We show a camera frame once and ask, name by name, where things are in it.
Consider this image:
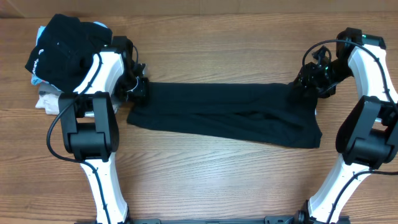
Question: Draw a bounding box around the dark navy t-shirt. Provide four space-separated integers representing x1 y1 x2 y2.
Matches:
127 82 322 149

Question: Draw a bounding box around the cream folded garment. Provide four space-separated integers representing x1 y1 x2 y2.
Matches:
35 93 59 115

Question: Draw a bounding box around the black folded garment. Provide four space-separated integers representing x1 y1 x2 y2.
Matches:
25 13 113 94

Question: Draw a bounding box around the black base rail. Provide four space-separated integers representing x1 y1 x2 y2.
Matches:
127 216 294 224

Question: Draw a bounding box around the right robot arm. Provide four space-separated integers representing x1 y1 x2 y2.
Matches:
266 27 397 223

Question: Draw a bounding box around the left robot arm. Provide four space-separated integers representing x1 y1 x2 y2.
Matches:
55 36 149 223

